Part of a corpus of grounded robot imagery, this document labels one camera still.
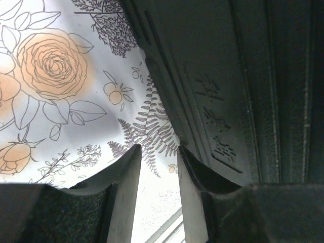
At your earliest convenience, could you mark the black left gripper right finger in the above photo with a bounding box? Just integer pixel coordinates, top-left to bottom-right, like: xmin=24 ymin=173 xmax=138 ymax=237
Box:
xmin=178 ymin=146 xmax=323 ymax=242

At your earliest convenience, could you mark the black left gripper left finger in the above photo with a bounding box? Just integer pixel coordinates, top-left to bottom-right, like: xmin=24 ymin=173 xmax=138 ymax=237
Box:
xmin=1 ymin=144 xmax=141 ymax=242

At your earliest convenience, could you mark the black plastic tool case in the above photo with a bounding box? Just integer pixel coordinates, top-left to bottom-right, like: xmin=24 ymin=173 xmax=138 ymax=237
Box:
xmin=121 ymin=1 xmax=323 ymax=185

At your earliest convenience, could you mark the aluminium front rail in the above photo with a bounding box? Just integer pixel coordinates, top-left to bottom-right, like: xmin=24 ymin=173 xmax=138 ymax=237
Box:
xmin=146 ymin=208 xmax=186 ymax=243

